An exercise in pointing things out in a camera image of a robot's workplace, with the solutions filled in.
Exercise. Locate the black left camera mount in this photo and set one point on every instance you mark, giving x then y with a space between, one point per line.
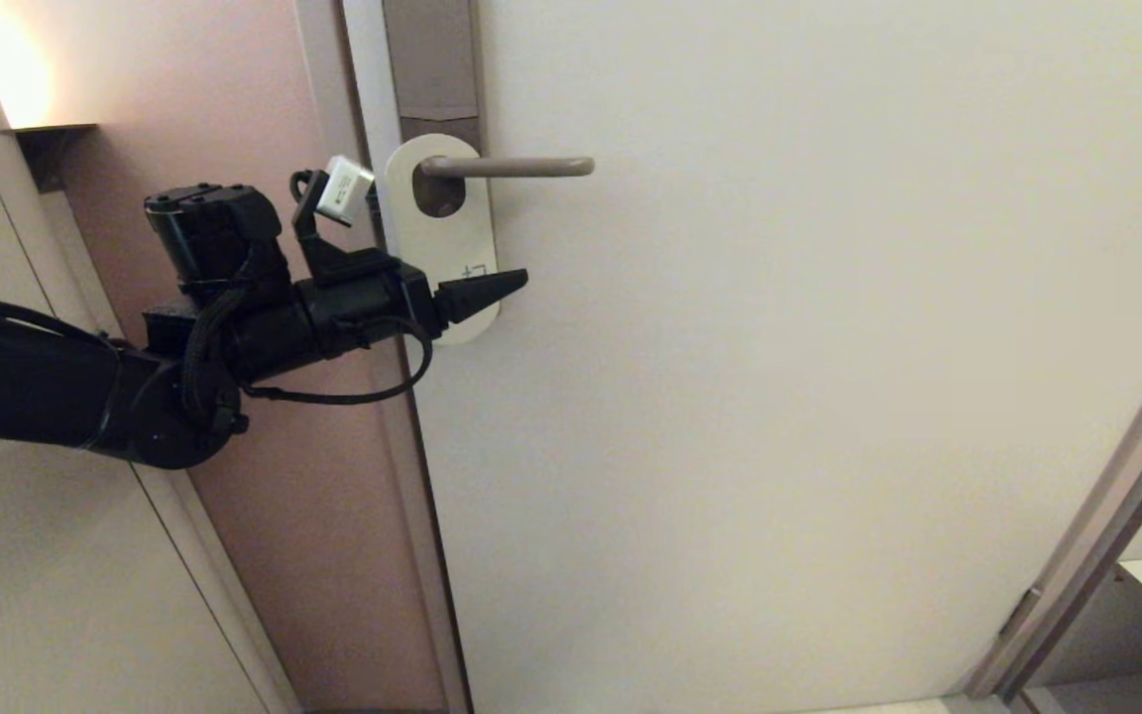
333 263

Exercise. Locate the white room door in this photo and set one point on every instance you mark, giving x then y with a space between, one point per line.
779 397

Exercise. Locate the grey wardrobe frame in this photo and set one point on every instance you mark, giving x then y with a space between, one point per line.
1106 516

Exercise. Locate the dark wall light bracket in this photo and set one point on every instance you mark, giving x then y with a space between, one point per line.
48 149

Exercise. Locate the white plastic door hanger sign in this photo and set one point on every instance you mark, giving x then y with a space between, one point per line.
442 243

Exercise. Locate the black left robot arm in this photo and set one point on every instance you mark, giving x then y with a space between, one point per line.
26 377

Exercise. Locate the metal door latch bolt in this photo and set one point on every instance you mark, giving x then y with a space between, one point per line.
373 208

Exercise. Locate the brown metal door lock plate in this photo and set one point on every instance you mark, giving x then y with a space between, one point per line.
432 59

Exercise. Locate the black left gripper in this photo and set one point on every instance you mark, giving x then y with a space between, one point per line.
373 312

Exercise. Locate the grey metal hinge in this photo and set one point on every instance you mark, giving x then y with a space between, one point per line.
1020 613

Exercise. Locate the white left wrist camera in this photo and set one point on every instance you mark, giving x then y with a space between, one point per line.
345 190

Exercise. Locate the grey wardrobe bottom board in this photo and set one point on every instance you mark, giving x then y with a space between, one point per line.
1126 694

